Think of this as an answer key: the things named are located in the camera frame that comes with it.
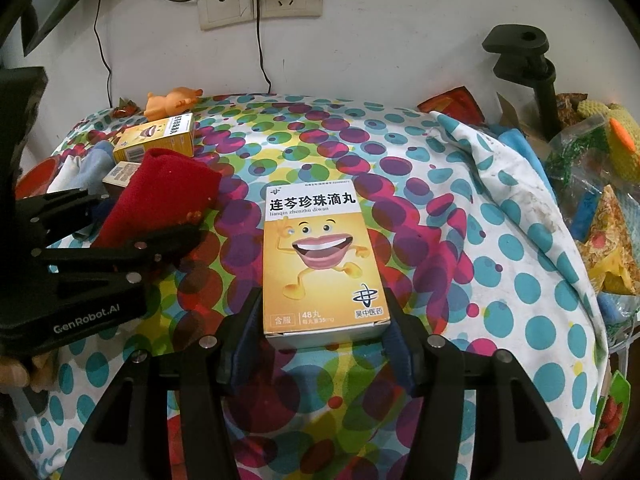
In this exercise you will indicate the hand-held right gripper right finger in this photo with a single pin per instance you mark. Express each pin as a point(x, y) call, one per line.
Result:
point(400, 350)

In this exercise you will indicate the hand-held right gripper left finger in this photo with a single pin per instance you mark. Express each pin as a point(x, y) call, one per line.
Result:
point(240, 345)

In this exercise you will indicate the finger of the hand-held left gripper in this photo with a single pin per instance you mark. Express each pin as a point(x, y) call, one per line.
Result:
point(150, 250)
point(65, 210)

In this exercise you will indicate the round red tray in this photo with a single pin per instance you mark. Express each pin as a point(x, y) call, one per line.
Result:
point(35, 177)

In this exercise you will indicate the light blue sock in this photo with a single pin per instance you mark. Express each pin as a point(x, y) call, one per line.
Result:
point(97, 160)

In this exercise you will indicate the red embroidered sock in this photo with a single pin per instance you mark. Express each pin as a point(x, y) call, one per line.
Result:
point(160, 190)

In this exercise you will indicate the small brown and cream box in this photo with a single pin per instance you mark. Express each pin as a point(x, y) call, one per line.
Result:
point(120, 175)

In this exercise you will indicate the yellow medicine box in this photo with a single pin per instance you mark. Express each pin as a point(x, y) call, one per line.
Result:
point(155, 137)
point(320, 260)

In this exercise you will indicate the person's left hand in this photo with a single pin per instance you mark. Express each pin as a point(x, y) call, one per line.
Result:
point(15, 372)

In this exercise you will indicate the small red ornament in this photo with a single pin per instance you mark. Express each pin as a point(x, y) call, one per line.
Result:
point(123, 108)

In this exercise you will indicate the polka dot tablecloth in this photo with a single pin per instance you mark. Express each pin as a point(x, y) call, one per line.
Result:
point(450, 240)

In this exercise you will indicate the orange rubber toy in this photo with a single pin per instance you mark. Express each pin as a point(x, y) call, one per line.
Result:
point(172, 102)

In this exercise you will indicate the black television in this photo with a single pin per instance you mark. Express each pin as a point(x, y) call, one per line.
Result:
point(45, 5)

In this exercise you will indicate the green label packet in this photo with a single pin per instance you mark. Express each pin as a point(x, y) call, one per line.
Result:
point(610, 410)

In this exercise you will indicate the yellow patterned packet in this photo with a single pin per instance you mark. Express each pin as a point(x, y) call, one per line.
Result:
point(612, 240)

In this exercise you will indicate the clear plastic bag pile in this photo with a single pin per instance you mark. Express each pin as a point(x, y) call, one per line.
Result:
point(575, 180)

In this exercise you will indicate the red snack packet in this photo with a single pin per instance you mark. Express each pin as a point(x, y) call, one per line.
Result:
point(450, 102)

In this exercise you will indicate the yellow knitted toy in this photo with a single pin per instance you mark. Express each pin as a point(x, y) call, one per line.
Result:
point(620, 145)

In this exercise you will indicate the black clamp stand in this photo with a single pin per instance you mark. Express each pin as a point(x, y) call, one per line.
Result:
point(520, 45)

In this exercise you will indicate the white wall outlet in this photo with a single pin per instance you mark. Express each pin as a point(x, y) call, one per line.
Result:
point(225, 7)

